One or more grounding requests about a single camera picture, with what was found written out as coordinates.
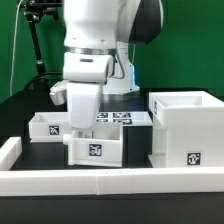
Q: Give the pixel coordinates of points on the black camera stand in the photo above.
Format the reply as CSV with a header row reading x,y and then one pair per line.
x,y
44,18

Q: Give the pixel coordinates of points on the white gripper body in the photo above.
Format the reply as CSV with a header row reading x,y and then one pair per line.
x,y
86,76

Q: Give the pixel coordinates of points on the white drawer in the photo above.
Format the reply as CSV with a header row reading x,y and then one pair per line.
x,y
49,127
101,147

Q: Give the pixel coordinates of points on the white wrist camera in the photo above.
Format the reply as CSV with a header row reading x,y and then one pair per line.
x,y
58,92

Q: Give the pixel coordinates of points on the white marker base plate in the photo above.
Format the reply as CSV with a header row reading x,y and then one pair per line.
x,y
130,118

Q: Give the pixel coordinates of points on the white rear drawer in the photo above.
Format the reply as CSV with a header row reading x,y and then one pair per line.
x,y
49,127

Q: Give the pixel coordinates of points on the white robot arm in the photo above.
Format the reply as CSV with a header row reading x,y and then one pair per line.
x,y
93,30

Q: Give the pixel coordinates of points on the white front fence wall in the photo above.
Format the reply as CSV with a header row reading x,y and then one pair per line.
x,y
111,182

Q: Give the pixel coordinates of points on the white drawer cabinet box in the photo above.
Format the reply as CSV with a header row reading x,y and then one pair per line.
x,y
188,129

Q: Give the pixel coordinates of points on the white front drawer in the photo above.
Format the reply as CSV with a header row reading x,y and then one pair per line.
x,y
101,147

